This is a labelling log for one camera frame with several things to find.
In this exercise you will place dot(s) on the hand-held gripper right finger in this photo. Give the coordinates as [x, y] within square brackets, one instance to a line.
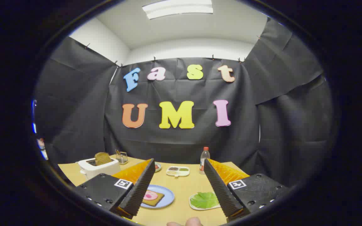
[220, 188]

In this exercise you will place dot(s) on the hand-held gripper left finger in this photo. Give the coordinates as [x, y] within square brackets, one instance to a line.
[138, 188]

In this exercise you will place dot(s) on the green lettuce leaf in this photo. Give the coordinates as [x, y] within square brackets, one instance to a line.
[204, 200]

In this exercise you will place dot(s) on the plain brown bread slice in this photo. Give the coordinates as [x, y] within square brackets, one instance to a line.
[103, 158]

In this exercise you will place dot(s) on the pink ham slice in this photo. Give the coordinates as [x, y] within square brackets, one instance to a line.
[150, 196]

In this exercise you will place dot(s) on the bread slice under ham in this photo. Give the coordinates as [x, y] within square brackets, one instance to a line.
[156, 201]

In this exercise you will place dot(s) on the pale green plate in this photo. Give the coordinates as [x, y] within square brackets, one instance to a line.
[158, 167]

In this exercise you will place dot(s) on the blue plate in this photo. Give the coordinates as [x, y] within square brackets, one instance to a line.
[167, 196]

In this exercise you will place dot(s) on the white square plate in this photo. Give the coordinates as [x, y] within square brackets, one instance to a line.
[193, 204]

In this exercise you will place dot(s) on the glass holder with sticks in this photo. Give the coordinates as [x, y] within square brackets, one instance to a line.
[122, 157]

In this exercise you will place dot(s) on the clear red-capped water bottle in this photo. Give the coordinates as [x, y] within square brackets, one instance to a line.
[204, 157]

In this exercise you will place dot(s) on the white toaster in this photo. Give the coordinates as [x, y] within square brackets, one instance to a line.
[101, 170]

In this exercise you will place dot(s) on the white divided seasoning tray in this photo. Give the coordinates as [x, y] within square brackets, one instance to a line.
[178, 171]

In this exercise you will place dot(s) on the ceiling light panel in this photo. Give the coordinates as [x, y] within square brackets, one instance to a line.
[178, 8]

